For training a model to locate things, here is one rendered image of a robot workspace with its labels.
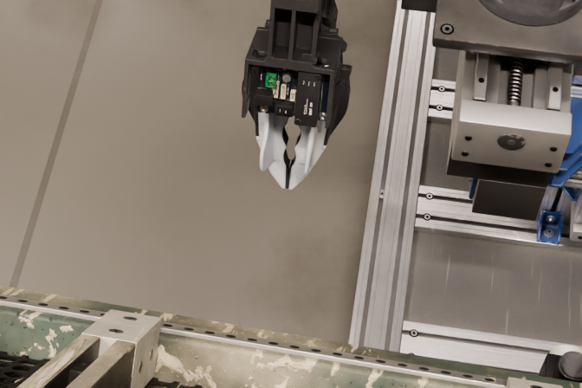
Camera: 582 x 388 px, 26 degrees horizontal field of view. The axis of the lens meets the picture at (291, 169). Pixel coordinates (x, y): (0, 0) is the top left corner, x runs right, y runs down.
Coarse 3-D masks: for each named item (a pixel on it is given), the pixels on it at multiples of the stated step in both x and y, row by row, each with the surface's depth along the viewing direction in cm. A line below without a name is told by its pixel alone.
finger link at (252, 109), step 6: (252, 72) 105; (252, 78) 105; (258, 78) 105; (252, 84) 105; (252, 90) 106; (252, 96) 106; (252, 102) 107; (252, 108) 107; (252, 114) 108; (258, 120) 107; (258, 126) 107; (258, 132) 108
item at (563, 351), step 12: (552, 348) 165; (564, 348) 164; (576, 348) 164; (552, 360) 162; (564, 360) 157; (576, 360) 157; (540, 372) 165; (552, 372) 161; (564, 372) 157; (576, 372) 157
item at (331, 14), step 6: (324, 0) 101; (330, 0) 101; (324, 6) 101; (330, 6) 101; (336, 6) 108; (324, 12) 101; (330, 12) 102; (336, 12) 108; (324, 18) 101; (330, 18) 103; (336, 18) 110; (330, 24) 105
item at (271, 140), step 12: (264, 120) 105; (276, 120) 107; (264, 132) 105; (276, 132) 107; (264, 144) 104; (276, 144) 108; (264, 156) 104; (276, 156) 109; (264, 168) 105; (276, 168) 109; (288, 168) 110; (276, 180) 110
